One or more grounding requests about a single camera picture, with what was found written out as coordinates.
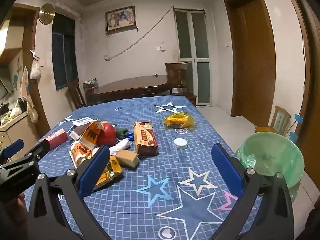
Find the white medicine box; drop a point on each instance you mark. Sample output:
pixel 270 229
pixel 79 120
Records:
pixel 82 121

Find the round gold wall plate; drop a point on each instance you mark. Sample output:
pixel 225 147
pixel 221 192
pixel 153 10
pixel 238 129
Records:
pixel 46 13

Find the red apple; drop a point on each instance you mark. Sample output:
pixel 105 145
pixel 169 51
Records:
pixel 107 135

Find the long red and tan box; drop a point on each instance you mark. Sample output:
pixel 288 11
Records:
pixel 145 140

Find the blue tape patch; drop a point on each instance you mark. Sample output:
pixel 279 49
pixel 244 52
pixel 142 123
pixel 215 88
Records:
pixel 292 136

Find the dark wooden table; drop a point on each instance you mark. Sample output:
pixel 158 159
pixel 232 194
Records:
pixel 130 86

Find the light kitchen counter cabinet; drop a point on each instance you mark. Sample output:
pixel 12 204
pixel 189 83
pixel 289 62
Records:
pixel 15 135

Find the dark window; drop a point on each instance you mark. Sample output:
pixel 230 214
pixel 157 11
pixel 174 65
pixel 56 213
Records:
pixel 62 55

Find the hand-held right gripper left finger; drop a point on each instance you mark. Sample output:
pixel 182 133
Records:
pixel 93 170

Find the blue bottle cap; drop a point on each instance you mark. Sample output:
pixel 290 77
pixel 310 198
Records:
pixel 130 136

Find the white light switch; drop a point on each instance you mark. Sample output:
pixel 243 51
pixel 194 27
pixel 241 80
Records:
pixel 160 48

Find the blue wall sticker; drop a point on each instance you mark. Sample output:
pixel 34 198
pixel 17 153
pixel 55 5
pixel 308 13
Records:
pixel 16 81

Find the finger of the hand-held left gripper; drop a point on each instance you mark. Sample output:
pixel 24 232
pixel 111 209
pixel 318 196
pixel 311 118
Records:
pixel 40 148
pixel 13 147

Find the green crumpled wrapper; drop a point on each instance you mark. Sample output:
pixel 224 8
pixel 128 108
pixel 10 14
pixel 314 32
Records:
pixel 122 132

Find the blue tape strip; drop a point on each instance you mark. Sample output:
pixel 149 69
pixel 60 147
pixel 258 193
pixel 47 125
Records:
pixel 298 117

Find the red paper box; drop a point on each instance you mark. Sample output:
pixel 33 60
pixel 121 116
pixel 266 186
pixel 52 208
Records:
pixel 56 138

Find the yellow plastic bag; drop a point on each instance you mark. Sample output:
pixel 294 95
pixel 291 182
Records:
pixel 178 120

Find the white glass door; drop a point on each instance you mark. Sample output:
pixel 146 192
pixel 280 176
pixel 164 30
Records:
pixel 200 80

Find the blue star-print tablecloth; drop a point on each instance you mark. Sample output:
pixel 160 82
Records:
pixel 155 165

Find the small yellow wooden chair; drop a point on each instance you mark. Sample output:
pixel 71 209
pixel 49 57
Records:
pixel 281 117

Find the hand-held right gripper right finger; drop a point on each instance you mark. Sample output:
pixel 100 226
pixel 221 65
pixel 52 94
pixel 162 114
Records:
pixel 227 170

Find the pile of white vegetables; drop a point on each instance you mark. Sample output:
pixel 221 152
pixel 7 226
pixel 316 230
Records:
pixel 15 111

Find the dark wooden chair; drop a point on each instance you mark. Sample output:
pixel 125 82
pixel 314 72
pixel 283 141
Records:
pixel 176 73
pixel 75 95

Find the orange and white carton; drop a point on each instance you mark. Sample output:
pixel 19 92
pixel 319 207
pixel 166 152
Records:
pixel 91 135
pixel 80 152

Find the brown wooden door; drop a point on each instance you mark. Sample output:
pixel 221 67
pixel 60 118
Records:
pixel 250 67

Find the hanging white plastic bag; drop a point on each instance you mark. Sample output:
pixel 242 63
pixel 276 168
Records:
pixel 35 70

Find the green-lined waste bin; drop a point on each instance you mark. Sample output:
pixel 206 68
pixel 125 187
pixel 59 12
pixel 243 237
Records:
pixel 270 150

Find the white ball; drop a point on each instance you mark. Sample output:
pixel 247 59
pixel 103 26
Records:
pixel 180 143

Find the brown panelled entrance door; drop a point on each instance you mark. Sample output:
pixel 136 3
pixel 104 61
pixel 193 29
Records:
pixel 311 92

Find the hanging cloth bag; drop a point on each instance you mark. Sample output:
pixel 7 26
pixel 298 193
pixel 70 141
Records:
pixel 31 110

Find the yellow snack packet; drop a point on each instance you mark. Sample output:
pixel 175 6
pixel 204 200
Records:
pixel 113 168

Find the wooden wall cabinet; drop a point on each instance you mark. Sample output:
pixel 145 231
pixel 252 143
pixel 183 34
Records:
pixel 15 30

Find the cluttered small basket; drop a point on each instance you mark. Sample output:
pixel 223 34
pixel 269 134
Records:
pixel 90 82

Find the framed wall picture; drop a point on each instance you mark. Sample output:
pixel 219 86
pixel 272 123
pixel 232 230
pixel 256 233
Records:
pixel 120 18

